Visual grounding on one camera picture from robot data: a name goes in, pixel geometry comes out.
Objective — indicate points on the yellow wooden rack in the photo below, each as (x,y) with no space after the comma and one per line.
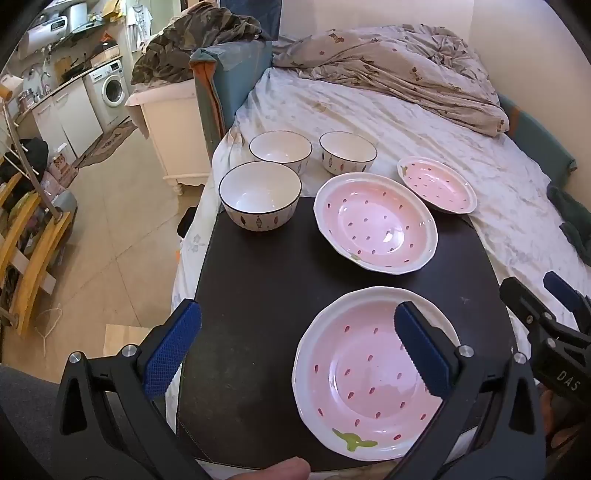
(37,249)

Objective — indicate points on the person's grey clothing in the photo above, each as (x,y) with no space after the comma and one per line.
(23,415)

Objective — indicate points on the dark green cloth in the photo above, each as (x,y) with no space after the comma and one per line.
(572,217)

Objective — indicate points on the white bowl with dark rim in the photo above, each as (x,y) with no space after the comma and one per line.
(348,147)
(279,147)
(258,194)

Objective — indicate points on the teal cushioned chair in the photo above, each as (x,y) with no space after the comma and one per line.
(240,74)

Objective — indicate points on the patterned floor rug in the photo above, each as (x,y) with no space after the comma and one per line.
(106,143)

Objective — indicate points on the white hanging shirt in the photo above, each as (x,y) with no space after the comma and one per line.
(138,25)

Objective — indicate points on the large pink strawberry plate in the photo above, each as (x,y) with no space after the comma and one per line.
(374,221)
(369,369)

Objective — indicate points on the black bag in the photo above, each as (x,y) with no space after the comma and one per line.
(25,159)

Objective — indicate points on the white wall appliance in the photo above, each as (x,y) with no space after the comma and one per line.
(44,34)

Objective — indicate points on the black mat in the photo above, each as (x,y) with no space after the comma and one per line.
(258,300)

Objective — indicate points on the white kitchen cabinet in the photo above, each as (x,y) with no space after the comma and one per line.
(69,115)

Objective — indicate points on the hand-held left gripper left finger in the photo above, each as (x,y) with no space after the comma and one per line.
(173,350)

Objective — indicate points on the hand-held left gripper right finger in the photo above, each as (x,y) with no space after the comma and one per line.
(422,350)

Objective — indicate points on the small pink strawberry plate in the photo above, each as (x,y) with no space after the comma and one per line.
(436,182)

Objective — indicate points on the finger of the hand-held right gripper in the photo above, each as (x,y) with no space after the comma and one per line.
(524,302)
(565,290)

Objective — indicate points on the white nightstand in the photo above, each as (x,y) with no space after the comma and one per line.
(171,124)

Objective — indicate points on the dark blue cloth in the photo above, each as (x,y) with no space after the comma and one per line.
(251,16)

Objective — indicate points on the white washing machine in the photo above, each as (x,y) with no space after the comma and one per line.
(108,90)

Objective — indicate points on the camouflage cloth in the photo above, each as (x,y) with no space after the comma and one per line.
(194,41)

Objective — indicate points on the person's left hand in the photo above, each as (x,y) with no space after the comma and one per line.
(277,470)

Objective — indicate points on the beige printed blanket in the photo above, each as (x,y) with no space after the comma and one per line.
(397,64)

